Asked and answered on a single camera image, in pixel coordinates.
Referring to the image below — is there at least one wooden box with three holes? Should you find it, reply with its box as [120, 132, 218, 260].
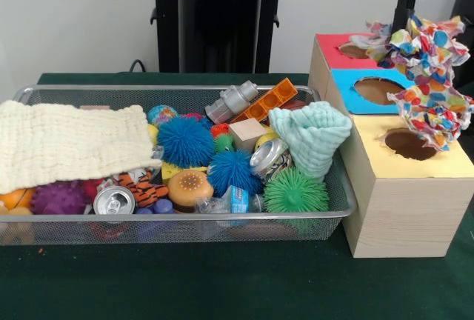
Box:
[308, 33, 474, 259]

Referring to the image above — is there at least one crushed printed can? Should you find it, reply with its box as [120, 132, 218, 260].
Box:
[250, 137, 294, 184]

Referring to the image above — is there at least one large blue spiky ball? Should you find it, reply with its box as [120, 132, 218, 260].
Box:
[157, 115, 216, 169]

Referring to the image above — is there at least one wire mesh bin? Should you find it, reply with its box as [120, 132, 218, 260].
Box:
[0, 84, 358, 246]

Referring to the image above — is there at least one toy burger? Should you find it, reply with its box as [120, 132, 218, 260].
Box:
[166, 170, 215, 213]

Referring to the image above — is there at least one orange toy block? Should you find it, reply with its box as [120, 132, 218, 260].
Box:
[231, 78, 298, 124]

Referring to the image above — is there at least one colourful printed paper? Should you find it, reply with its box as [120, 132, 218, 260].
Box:
[349, 15, 474, 153]

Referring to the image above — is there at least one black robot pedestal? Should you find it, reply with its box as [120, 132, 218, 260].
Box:
[142, 0, 299, 74]

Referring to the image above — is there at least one light blue muslin cloth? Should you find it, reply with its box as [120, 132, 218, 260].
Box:
[268, 100, 353, 183]

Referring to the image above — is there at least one silver grey plastic toy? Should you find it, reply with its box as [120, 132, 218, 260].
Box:
[204, 80, 259, 124]

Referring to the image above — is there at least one silver drink can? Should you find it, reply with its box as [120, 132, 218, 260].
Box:
[93, 185, 136, 216]

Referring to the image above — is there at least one green spiky ball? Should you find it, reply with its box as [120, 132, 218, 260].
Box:
[263, 167, 330, 214]

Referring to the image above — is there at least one cream muslin cloth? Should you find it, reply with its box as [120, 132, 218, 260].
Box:
[0, 99, 163, 195]

